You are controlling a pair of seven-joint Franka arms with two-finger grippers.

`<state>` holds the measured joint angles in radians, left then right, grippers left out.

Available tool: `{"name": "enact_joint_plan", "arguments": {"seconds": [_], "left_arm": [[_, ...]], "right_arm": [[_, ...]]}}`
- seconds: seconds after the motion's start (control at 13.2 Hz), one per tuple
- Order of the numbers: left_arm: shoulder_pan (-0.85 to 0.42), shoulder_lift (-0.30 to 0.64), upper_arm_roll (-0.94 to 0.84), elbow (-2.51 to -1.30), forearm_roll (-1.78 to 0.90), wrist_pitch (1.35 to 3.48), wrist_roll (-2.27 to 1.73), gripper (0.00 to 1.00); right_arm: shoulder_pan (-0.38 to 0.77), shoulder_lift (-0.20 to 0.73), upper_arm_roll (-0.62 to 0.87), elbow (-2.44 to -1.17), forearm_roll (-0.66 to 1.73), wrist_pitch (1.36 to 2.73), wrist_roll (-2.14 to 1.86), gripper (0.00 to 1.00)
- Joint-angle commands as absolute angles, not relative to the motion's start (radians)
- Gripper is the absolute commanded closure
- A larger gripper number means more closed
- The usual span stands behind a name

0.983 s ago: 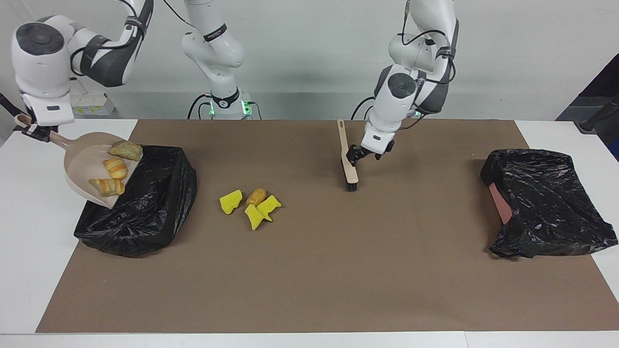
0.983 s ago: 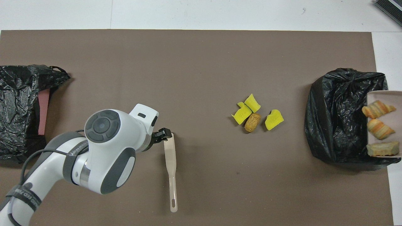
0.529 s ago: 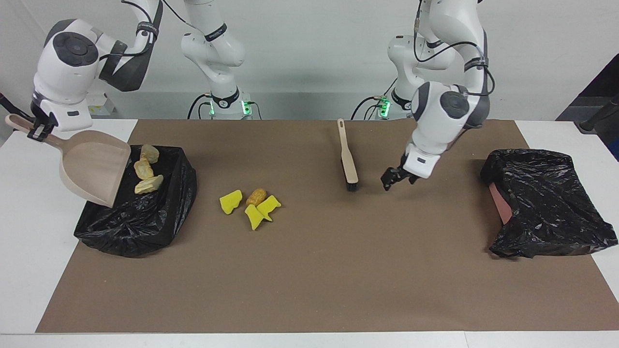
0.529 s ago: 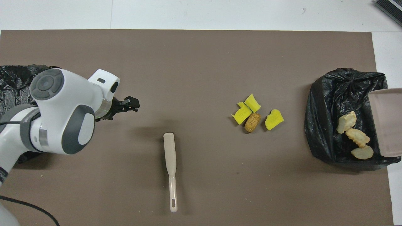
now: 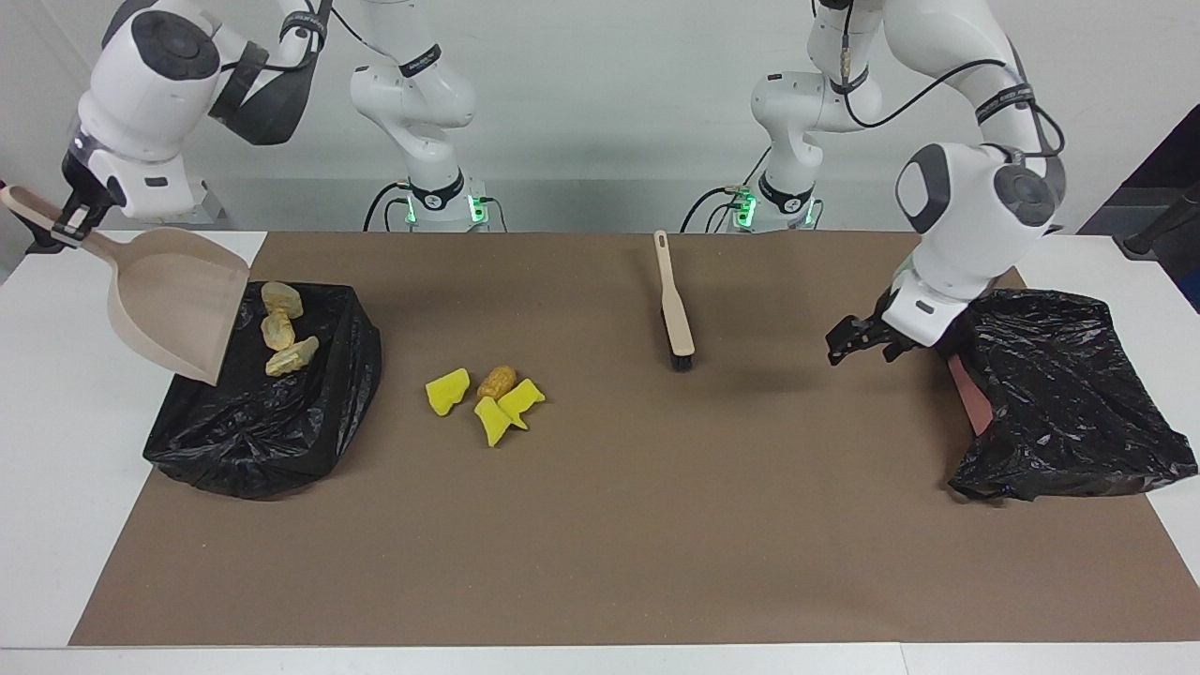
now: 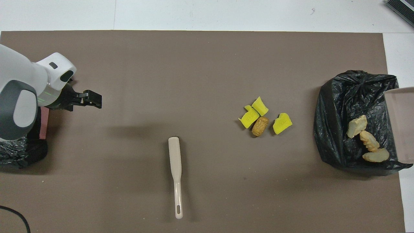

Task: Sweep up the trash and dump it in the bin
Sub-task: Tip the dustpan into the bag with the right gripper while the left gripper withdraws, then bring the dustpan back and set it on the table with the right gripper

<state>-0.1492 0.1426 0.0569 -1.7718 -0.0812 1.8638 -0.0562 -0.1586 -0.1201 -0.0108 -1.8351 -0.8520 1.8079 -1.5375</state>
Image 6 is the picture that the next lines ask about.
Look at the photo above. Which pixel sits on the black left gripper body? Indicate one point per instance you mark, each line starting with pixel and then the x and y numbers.
pixel 64 97

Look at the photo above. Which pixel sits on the beige hand brush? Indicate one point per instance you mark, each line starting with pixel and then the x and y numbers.
pixel 175 161

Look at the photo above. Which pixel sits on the yellow sponge piece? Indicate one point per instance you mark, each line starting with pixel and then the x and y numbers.
pixel 282 124
pixel 260 106
pixel 249 117

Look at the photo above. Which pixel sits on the brown bread roll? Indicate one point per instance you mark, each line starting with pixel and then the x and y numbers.
pixel 260 126

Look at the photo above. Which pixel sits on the croissant piece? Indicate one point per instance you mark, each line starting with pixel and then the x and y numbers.
pixel 375 156
pixel 369 141
pixel 357 126

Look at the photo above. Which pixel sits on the beige plastic dustpan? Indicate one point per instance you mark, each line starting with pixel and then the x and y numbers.
pixel 402 126

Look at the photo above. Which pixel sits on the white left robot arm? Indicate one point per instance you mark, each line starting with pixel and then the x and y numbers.
pixel 19 81

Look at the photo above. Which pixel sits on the pink bin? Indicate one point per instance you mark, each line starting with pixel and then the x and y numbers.
pixel 44 124

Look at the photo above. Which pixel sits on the black bag over pink bin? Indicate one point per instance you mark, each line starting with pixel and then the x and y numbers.
pixel 19 153

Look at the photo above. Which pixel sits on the black bag lined bin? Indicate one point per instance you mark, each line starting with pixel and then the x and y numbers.
pixel 339 113

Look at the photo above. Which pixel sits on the brown table mat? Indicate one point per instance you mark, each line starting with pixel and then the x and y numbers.
pixel 194 64

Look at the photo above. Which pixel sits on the black ribbed panel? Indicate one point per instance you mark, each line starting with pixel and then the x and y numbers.
pixel 402 9

